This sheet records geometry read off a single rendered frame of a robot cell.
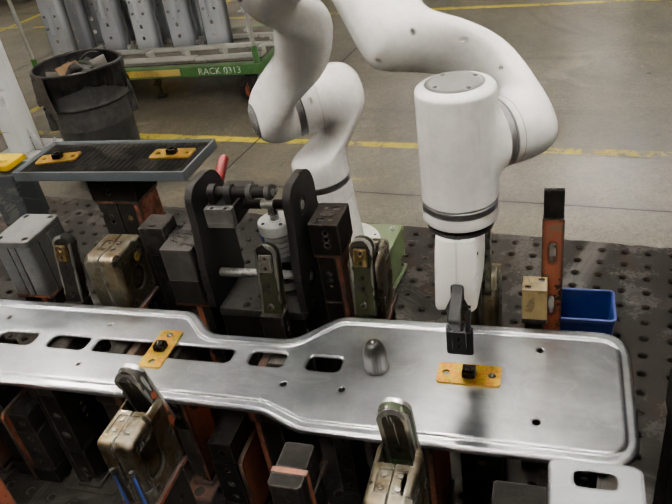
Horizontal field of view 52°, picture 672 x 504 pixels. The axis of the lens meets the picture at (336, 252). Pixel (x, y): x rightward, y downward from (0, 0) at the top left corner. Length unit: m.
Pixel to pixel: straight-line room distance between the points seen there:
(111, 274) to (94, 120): 2.75
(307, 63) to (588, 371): 0.66
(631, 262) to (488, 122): 1.03
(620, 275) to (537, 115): 0.93
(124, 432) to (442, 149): 0.52
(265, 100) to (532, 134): 0.68
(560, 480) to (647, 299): 0.81
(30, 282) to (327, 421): 0.66
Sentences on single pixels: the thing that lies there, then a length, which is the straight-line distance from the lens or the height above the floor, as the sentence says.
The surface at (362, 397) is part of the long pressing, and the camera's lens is 0.93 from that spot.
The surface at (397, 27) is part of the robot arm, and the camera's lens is 0.78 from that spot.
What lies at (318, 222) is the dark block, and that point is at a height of 1.12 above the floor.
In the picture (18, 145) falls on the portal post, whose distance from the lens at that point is 5.07.
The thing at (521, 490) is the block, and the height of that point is 0.98.
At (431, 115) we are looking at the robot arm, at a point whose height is 1.39.
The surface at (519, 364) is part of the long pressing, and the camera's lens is 0.96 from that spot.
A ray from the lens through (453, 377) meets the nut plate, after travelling 0.94.
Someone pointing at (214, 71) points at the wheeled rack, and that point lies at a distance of 5.03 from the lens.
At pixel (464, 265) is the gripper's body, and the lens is 0.77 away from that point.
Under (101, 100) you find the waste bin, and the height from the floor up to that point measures 0.55.
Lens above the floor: 1.65
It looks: 33 degrees down
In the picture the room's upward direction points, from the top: 10 degrees counter-clockwise
